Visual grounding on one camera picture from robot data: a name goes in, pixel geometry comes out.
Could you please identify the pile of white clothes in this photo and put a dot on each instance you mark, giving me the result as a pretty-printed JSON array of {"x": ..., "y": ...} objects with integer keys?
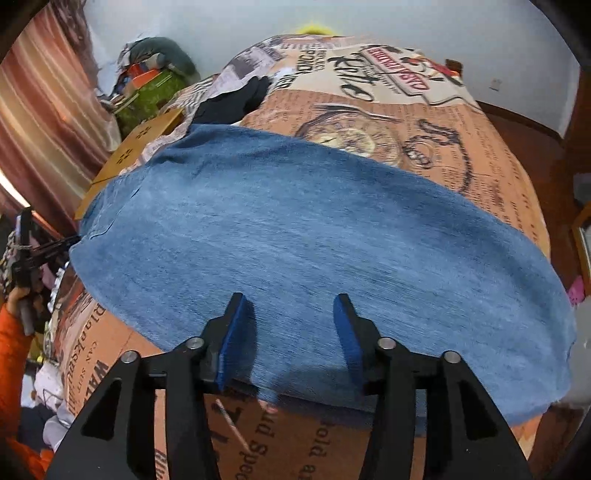
[{"x": 51, "y": 406}]

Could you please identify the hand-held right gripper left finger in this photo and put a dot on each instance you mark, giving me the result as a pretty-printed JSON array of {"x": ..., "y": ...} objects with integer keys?
[{"x": 233, "y": 341}]

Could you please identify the green patterned storage box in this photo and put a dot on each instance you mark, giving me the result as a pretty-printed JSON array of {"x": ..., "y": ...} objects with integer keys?
[{"x": 152, "y": 94}]

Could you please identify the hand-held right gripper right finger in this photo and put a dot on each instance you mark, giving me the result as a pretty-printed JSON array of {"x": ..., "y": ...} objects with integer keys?
[{"x": 348, "y": 341}]

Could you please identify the person's left hand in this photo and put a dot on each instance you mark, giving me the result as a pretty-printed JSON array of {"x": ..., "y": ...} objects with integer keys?
[{"x": 18, "y": 302}]

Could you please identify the pink striped curtain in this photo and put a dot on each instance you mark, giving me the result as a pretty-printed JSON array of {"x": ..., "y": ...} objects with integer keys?
[{"x": 46, "y": 115}]

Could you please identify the white wall socket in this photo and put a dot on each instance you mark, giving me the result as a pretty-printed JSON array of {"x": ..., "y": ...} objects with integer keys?
[{"x": 496, "y": 84}]

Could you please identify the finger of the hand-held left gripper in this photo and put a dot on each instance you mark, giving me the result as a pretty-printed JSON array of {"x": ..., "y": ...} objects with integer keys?
[{"x": 57, "y": 244}]

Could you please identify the blue denim pants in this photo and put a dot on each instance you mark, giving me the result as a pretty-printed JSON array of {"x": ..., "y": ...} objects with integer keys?
[{"x": 300, "y": 244}]

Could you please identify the person's left forearm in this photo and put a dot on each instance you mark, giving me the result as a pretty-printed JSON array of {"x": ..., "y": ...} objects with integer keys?
[{"x": 11, "y": 369}]

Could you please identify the wooden bed frame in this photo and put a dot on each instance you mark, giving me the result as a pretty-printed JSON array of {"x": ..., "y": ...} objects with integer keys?
[{"x": 455, "y": 67}]

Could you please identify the black folded cloth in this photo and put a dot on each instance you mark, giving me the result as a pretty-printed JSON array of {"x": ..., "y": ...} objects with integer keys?
[{"x": 231, "y": 104}]

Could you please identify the grey plush bundle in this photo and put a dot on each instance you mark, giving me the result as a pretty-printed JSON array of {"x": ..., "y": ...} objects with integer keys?
[{"x": 171, "y": 50}]

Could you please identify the yellow foam tube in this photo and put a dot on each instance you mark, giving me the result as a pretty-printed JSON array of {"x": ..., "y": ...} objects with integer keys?
[{"x": 314, "y": 27}]

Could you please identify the orange cardboard box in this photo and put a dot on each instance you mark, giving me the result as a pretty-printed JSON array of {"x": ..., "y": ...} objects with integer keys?
[{"x": 143, "y": 76}]

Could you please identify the bed with newspaper-print cover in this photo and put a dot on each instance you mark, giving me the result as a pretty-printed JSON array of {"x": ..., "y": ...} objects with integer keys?
[{"x": 485, "y": 152}]

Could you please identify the bamboo lap table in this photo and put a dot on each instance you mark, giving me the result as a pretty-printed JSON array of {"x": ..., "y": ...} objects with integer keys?
[{"x": 124, "y": 152}]

